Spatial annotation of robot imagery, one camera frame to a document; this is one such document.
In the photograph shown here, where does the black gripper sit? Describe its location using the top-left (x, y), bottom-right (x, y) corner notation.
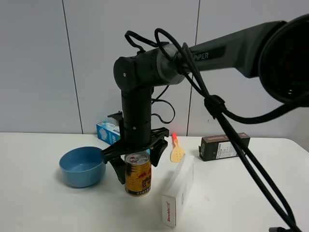
top-left (101, 120), bottom-right (169, 185)

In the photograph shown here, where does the gold energy drink can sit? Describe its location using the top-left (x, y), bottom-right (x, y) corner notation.
top-left (124, 151), bottom-right (152, 197)

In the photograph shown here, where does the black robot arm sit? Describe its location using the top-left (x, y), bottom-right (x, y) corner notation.
top-left (101, 15), bottom-right (309, 184)

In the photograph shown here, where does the blue green toothpaste box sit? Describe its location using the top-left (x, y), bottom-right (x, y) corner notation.
top-left (96, 121), bottom-right (120, 145)

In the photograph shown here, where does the white cardboard box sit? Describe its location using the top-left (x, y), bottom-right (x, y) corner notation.
top-left (162, 155), bottom-right (194, 228)

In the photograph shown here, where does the blue plastic bowl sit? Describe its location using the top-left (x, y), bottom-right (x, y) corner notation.
top-left (59, 146), bottom-right (106, 188)

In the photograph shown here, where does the dark brown rectangular box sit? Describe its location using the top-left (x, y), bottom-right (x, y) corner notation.
top-left (198, 134), bottom-right (238, 161)

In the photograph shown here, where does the yellow spatula with orange handle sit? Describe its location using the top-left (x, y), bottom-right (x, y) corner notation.
top-left (170, 133), bottom-right (185, 163)

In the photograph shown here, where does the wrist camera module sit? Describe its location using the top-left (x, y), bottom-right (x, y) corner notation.
top-left (108, 111), bottom-right (123, 126)

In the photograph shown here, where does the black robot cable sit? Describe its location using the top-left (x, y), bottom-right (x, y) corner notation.
top-left (124, 28), bottom-right (302, 232)

